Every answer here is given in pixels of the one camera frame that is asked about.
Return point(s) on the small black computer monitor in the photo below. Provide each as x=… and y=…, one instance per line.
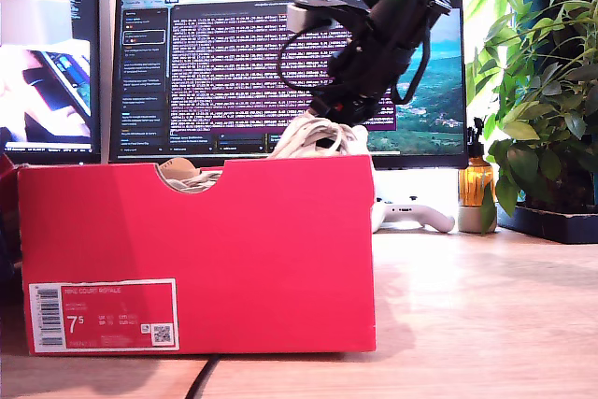
x=46, y=20

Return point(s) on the white leather sneaker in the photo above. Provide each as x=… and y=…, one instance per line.
x=299, y=137
x=196, y=181

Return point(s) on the white game controller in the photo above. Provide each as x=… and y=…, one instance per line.
x=420, y=218

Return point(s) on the amber glass pump bottle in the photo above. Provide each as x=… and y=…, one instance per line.
x=474, y=184

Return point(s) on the pale ceramic pot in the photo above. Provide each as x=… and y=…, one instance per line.
x=467, y=221

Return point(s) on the red shoebox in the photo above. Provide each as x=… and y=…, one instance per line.
x=233, y=249

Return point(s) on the black square plant pot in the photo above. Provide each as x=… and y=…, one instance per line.
x=551, y=228

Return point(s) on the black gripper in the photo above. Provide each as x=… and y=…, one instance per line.
x=364, y=72

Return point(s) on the large wide computer monitor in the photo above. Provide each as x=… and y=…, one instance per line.
x=210, y=67

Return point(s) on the green leafy houseplant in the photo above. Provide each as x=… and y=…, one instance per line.
x=537, y=90

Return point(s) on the red shoebox lid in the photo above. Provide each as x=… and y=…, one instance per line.
x=9, y=203

